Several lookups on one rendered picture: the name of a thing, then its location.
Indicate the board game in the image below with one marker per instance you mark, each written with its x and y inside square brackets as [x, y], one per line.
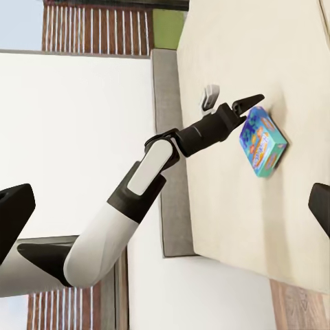
[262, 142]

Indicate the bed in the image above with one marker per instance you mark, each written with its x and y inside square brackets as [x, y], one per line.
[212, 203]

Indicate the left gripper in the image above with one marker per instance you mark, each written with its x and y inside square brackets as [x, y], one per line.
[218, 126]

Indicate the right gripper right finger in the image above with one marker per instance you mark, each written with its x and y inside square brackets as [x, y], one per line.
[319, 204]

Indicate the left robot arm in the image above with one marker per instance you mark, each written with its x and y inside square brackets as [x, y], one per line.
[36, 268]

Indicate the door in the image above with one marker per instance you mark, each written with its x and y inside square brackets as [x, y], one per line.
[91, 28]

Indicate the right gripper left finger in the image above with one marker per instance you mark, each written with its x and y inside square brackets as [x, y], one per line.
[17, 204]

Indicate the fixed window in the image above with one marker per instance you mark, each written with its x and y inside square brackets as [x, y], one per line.
[101, 307]

